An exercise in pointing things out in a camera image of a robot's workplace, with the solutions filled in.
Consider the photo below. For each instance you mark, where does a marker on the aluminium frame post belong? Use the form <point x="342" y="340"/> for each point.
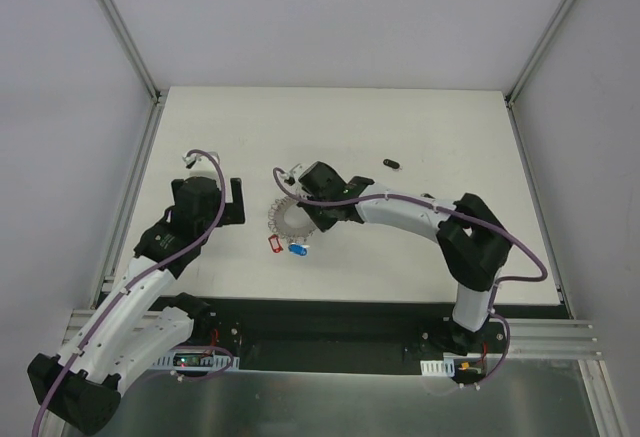
<point x="541" y="47"/>
<point x="122" y="34"/>

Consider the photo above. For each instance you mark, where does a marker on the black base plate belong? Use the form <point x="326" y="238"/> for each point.
<point x="340" y="337"/>

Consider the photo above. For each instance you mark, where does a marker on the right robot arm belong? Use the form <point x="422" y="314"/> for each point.
<point x="474" y="255"/>

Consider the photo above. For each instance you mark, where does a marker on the metal disc with keyrings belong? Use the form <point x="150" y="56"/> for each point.
<point x="289" y="222"/>

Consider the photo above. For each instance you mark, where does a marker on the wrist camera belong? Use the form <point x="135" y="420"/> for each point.
<point x="290" y="179"/>
<point x="193" y="157"/>

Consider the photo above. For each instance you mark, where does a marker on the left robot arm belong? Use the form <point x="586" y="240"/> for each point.
<point x="84" y="382"/>

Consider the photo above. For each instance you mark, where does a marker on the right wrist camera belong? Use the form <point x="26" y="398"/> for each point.
<point x="290" y="179"/>

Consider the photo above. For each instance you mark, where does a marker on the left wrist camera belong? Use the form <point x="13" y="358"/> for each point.
<point x="193" y="157"/>

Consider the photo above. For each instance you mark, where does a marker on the right aluminium frame post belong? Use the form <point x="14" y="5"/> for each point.
<point x="541" y="47"/>

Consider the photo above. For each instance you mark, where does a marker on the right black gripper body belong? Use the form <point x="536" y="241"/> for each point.
<point x="314" y="212"/>

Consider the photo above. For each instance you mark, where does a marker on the blue key tag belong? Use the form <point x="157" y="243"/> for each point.
<point x="298" y="249"/>

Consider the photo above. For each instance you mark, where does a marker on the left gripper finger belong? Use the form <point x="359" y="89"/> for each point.
<point x="232" y="190"/>
<point x="233" y="213"/>

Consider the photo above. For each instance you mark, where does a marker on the right cable duct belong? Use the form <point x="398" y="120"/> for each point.
<point x="438" y="368"/>

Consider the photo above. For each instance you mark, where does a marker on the left cable duct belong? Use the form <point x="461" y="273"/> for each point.
<point x="200" y="359"/>

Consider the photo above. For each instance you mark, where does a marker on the cable duct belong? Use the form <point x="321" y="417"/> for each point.
<point x="200" y="359"/>
<point x="438" y="368"/>

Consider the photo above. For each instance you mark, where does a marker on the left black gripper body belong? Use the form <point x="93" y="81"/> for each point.
<point x="230" y="208"/>

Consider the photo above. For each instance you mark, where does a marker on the red key tag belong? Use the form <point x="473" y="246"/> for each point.
<point x="276" y="244"/>

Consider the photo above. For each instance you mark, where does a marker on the left aluminium frame post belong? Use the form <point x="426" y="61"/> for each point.
<point x="122" y="34"/>

